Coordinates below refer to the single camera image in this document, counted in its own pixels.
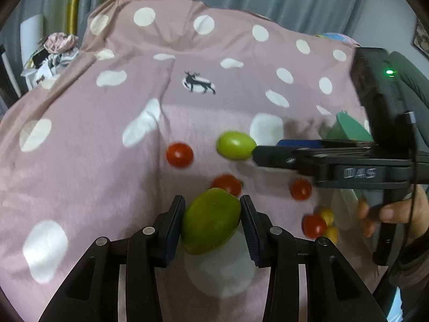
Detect framed wall picture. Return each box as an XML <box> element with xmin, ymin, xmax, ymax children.
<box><xmin>412</xmin><ymin>18</ymin><xmax>429</xmax><ymax>57</ymax></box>

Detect pink polka dot blanket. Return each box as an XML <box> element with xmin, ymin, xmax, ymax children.
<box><xmin>0</xmin><ymin>0</ymin><xmax>381</xmax><ymax>322</ymax></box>

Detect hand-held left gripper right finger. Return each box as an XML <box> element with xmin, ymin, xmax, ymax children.
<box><xmin>239</xmin><ymin>195</ymin><xmax>391</xmax><ymax>322</ymax></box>

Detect black cable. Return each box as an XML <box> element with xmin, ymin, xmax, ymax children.
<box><xmin>402</xmin><ymin>111</ymin><xmax>419</xmax><ymax>252</ymax></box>

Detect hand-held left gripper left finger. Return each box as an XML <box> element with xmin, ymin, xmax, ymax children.
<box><xmin>38</xmin><ymin>195</ymin><xmax>186</xmax><ymax>322</ymax></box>

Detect white printed cloth pile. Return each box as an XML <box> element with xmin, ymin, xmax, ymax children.
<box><xmin>22</xmin><ymin>47</ymin><xmax>81</xmax><ymax>90</ymax></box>

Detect person's right hand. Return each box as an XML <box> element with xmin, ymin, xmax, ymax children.
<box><xmin>357</xmin><ymin>195</ymin><xmax>429</xmax><ymax>242</ymax></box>

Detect teal plastic bowl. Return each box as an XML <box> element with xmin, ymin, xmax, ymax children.
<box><xmin>322</xmin><ymin>111</ymin><xmax>375</xmax><ymax>141</ymax></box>

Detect large green jujube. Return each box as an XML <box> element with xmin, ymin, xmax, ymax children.
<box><xmin>180</xmin><ymin>188</ymin><xmax>242</xmax><ymax>255</ymax></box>

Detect blue patterned cushion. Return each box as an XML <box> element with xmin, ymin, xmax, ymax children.
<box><xmin>316</xmin><ymin>32</ymin><xmax>361</xmax><ymax>46</ymax></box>

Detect small yellow fruit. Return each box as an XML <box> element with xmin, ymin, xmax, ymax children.
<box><xmin>318</xmin><ymin>207</ymin><xmax>336</xmax><ymax>225</ymax></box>
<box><xmin>323</xmin><ymin>225</ymin><xmax>339</xmax><ymax>245</ymax></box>

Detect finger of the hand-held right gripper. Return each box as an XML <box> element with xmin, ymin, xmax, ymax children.
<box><xmin>253</xmin><ymin>145</ymin><xmax>413</xmax><ymax>177</ymax></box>
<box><xmin>276</xmin><ymin>139</ymin><xmax>378</xmax><ymax>148</ymax></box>

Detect pink crumpled cloth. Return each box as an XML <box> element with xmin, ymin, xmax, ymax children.
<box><xmin>45</xmin><ymin>33</ymin><xmax>80</xmax><ymax>54</ymax></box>

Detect person's right forearm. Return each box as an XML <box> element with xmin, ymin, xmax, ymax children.
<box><xmin>375</xmin><ymin>233</ymin><xmax>429</xmax><ymax>291</ymax></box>

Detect white cylinder appliance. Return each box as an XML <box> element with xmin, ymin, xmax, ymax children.
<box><xmin>22</xmin><ymin>15</ymin><xmax>44</xmax><ymax>65</ymax></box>

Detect red cherry tomato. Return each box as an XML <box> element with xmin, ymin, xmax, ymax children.
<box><xmin>166</xmin><ymin>142</ymin><xmax>194</xmax><ymax>167</ymax></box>
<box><xmin>210</xmin><ymin>174</ymin><xmax>245</xmax><ymax>198</ymax></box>
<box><xmin>302</xmin><ymin>214</ymin><xmax>327</xmax><ymax>239</ymax></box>
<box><xmin>290</xmin><ymin>178</ymin><xmax>313</xmax><ymax>201</ymax></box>

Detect gold curtain band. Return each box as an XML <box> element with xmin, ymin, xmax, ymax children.
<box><xmin>68</xmin><ymin>0</ymin><xmax>84</xmax><ymax>37</ymax></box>

